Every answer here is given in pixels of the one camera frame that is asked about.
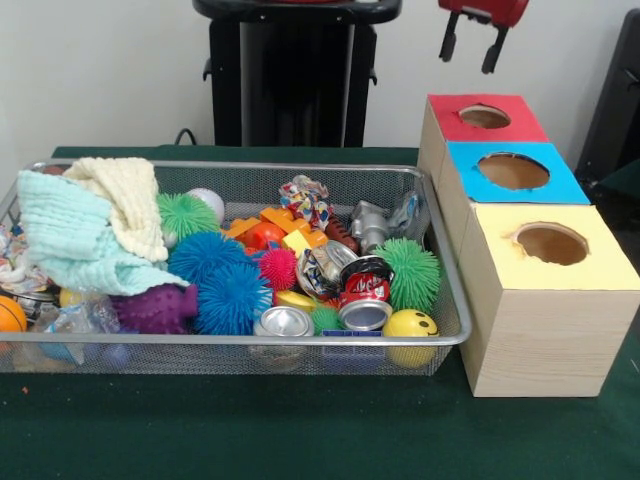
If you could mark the yellow toy block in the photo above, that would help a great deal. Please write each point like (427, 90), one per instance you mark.
(296, 242)

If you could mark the yellow smiley ball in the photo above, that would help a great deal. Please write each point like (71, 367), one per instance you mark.
(412, 325)

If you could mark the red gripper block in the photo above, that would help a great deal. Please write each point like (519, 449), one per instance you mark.
(485, 10)

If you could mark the clear shallow mesh bin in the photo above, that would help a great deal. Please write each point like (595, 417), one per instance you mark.
(440, 340)

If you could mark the black stand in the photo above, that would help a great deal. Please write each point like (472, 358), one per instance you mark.
(615, 110)

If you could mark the mint green waffle cloth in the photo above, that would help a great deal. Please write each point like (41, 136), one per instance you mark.
(60, 235)

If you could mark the small red ball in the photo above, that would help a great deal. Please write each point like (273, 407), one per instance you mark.
(264, 236)

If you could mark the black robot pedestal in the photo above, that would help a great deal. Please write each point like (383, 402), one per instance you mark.
(300, 80)

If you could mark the green fuzzy toy with eyes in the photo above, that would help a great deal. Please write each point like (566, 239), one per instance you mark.
(418, 272)

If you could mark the dark green table cloth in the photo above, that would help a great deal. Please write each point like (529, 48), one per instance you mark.
(300, 430)

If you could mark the blue spiky ball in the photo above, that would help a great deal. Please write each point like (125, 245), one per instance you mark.
(233, 300)
(205, 255)

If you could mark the black silver drink can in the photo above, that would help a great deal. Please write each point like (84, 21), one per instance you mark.
(366, 292)

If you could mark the orange toy building block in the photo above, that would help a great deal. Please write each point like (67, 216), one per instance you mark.
(280, 218)

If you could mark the green spiky ball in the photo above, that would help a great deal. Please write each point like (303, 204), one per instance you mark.
(185, 215)

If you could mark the red spiky ball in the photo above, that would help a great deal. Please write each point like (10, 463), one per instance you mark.
(278, 268)

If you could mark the wooden box with three holes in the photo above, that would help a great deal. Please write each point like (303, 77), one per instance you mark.
(540, 310)

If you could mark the cream waffle cloth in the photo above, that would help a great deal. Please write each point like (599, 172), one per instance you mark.
(130, 195)

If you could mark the small orange basketball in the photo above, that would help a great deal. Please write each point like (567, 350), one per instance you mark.
(10, 314)

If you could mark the purple spiky ball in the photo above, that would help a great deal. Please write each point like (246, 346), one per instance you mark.
(155, 308)

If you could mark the small white baseball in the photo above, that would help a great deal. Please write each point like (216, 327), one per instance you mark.
(210, 203)

